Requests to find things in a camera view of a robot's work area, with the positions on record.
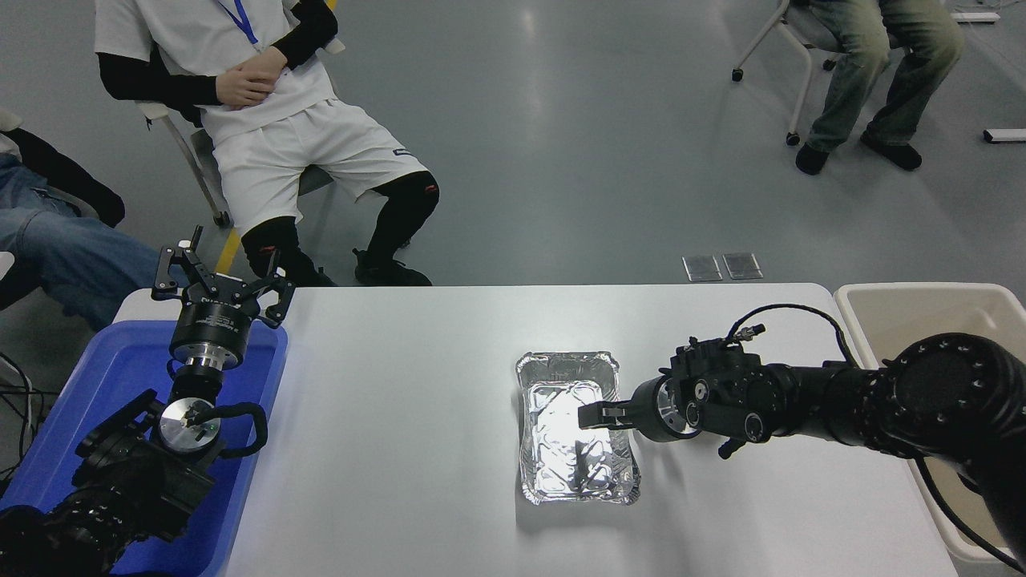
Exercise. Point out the white power strip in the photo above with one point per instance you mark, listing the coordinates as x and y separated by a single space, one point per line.
976 16

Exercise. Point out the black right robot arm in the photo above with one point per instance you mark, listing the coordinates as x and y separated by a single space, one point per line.
922 393

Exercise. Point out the large pale plastic bin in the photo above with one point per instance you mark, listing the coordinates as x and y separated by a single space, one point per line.
898 308

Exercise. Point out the person seated with clasped hands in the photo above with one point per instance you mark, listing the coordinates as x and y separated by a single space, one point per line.
280 152

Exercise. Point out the person's left hand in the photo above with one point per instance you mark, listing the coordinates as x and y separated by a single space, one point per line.
263 66

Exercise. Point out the person seated cut by edge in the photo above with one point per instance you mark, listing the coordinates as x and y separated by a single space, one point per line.
72 256

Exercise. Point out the white floor bar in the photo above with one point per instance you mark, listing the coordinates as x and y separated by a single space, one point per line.
1006 135

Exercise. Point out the rectangular silver foil tray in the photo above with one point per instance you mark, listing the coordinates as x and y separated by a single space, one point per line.
553 425

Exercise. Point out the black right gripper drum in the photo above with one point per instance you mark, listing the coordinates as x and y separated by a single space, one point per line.
648 413

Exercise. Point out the person seated showing legs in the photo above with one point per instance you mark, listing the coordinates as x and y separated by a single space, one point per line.
858 48

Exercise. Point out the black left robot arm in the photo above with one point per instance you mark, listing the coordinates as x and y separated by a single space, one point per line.
128 473

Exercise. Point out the blue plastic tray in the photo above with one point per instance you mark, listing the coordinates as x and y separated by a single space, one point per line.
104 377

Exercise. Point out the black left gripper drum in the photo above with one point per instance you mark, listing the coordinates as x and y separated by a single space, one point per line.
212 320

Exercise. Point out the person's right hand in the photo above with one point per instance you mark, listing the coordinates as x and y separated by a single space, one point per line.
244 94

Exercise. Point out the silver floor plate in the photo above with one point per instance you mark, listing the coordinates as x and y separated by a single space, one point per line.
743 266
702 268

